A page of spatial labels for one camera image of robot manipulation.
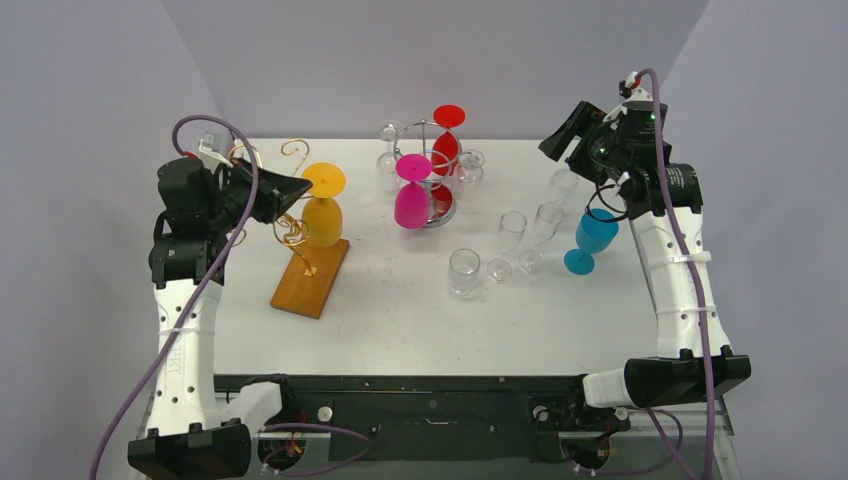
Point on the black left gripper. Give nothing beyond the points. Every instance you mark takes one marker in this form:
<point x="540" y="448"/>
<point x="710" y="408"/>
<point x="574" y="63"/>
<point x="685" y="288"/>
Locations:
<point x="275" y="193"/>

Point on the silver wire glass rack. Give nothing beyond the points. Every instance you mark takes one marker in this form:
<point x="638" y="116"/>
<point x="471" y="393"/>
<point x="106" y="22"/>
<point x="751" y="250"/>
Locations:
<point x="418" y="138"/>

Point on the pink wine glass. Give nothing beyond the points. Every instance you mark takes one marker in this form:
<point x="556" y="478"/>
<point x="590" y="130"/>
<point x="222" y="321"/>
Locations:
<point x="412" y="201"/>

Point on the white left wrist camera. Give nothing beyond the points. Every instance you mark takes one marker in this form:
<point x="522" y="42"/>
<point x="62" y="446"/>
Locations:
<point x="209" y="151"/>

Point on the clear etched goblet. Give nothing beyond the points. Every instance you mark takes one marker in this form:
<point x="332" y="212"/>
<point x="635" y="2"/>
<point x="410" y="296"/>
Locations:
<point x="464" y="270"/>

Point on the red wine glass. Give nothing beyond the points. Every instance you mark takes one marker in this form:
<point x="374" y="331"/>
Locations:
<point x="444" y="157"/>

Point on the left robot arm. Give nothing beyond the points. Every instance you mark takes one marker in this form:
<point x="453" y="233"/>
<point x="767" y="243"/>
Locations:
<point x="188" y="435"/>

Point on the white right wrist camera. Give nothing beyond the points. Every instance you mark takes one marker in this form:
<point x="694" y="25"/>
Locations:
<point x="630" y="90"/>

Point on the yellow wine glass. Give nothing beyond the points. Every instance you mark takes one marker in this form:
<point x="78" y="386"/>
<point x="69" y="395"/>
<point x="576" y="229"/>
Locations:
<point x="322" y="214"/>

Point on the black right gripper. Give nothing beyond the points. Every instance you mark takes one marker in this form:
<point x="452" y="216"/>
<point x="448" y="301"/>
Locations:
<point x="582" y="140"/>

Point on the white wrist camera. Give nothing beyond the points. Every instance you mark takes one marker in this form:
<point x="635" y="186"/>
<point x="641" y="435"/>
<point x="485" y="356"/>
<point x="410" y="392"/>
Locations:
<point x="209" y="151"/>
<point x="630" y="90"/>

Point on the clear glass back left silver rack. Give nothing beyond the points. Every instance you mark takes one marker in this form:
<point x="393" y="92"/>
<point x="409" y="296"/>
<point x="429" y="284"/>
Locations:
<point x="388" y="132"/>

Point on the clear glass back gold rack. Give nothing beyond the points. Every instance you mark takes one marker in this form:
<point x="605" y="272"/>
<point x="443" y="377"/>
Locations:
<point x="561" y="186"/>

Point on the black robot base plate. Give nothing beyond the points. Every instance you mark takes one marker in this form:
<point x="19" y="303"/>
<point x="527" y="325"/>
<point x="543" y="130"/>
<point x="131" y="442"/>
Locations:
<point x="438" y="418"/>

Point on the clear champagne flute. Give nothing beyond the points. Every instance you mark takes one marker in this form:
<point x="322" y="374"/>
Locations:
<point x="511" y="229"/>

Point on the blue wine glass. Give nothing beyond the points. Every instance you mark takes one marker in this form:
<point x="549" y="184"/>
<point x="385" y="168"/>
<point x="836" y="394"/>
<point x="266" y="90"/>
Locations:
<point x="596" y="230"/>

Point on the clear glass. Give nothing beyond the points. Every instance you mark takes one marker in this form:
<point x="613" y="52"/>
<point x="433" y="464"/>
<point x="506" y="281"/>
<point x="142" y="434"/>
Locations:
<point x="470" y="172"/>
<point x="546" y="222"/>

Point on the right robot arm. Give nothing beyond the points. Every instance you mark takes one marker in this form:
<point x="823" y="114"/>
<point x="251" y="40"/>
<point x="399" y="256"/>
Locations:
<point x="663" y="202"/>

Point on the gold rack with wooden base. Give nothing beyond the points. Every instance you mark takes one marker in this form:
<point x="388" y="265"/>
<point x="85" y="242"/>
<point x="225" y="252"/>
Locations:
<point x="305" y="286"/>

